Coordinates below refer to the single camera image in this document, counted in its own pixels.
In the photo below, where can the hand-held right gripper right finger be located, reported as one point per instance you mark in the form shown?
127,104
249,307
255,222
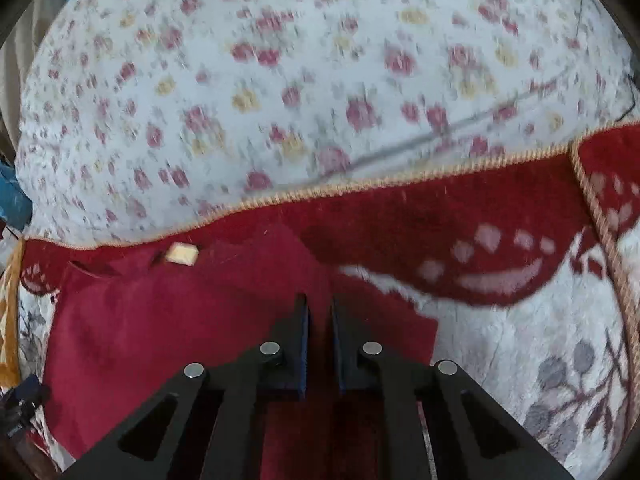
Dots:
339,360

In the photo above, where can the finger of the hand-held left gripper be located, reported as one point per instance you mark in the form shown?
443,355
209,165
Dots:
22,402

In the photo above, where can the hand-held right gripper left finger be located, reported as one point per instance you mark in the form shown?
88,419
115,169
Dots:
303,355

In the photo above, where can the dark red garment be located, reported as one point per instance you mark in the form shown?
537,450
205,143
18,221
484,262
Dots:
150,335

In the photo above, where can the red and white plush blanket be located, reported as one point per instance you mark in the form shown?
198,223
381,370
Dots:
500,335

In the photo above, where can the blue cloth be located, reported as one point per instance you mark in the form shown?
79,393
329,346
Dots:
15,195

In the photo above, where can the white floral bedsheet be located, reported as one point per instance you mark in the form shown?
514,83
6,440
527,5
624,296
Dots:
250,60

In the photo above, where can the beige curtain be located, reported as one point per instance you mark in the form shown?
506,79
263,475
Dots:
15,75

